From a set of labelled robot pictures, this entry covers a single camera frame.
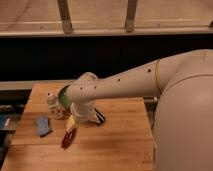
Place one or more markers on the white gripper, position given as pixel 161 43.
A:
pixel 81 113

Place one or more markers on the dark red pepper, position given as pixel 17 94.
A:
pixel 68 138

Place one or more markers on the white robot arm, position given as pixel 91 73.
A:
pixel 181 88

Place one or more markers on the small white bottle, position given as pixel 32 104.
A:
pixel 52 101

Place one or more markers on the black rectangular box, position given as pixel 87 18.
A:
pixel 100 117

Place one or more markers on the blue object at left edge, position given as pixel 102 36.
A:
pixel 4 121

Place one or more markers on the left metal post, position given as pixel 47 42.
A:
pixel 65 16

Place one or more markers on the metal post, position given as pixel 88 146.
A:
pixel 130 15
pixel 65 16

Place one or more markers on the right metal post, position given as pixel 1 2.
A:
pixel 130 15

